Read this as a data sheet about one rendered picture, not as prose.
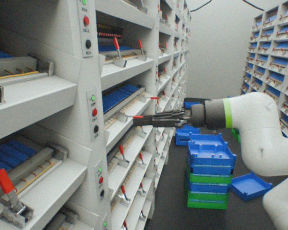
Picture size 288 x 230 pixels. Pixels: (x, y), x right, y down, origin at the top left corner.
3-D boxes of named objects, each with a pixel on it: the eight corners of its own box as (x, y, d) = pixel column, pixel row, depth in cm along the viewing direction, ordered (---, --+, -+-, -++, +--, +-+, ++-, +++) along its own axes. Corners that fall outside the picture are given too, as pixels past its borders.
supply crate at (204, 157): (225, 150, 153) (226, 142, 150) (234, 165, 134) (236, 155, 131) (187, 149, 155) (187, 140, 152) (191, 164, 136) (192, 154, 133)
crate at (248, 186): (251, 177, 183) (252, 170, 180) (270, 191, 165) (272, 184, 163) (226, 185, 173) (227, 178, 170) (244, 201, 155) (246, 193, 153)
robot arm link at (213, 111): (221, 93, 61) (224, 100, 53) (223, 126, 65) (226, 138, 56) (201, 95, 63) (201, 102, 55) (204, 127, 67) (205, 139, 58)
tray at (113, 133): (151, 102, 109) (157, 86, 106) (102, 159, 54) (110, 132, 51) (119, 89, 112) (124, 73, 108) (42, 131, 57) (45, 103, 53)
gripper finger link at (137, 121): (153, 124, 66) (153, 125, 65) (134, 125, 68) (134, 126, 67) (151, 116, 65) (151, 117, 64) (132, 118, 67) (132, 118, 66)
